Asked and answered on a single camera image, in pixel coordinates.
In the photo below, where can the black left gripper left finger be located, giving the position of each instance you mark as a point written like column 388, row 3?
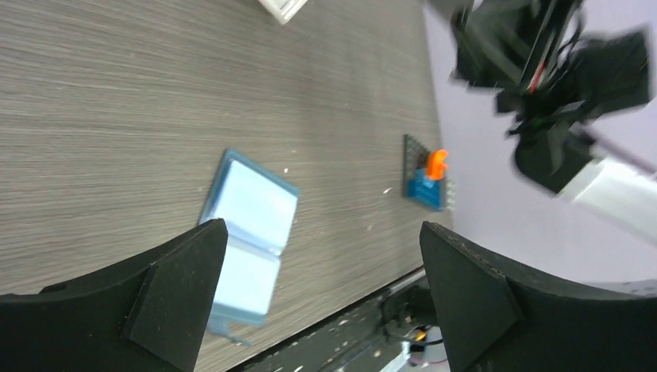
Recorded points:
column 145, row 313

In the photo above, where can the white divided plastic bin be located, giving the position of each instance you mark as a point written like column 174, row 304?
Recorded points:
column 283, row 10

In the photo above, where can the blue leather card holder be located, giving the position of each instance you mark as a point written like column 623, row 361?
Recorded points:
column 258, row 208

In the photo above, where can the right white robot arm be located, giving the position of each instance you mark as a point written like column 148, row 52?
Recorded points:
column 557, row 81

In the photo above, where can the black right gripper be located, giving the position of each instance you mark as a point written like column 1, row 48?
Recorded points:
column 509, row 46

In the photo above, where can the orange toy brick arch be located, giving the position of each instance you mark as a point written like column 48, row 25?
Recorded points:
column 436, row 165

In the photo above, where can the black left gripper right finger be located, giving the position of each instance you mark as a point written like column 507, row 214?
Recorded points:
column 497, row 314

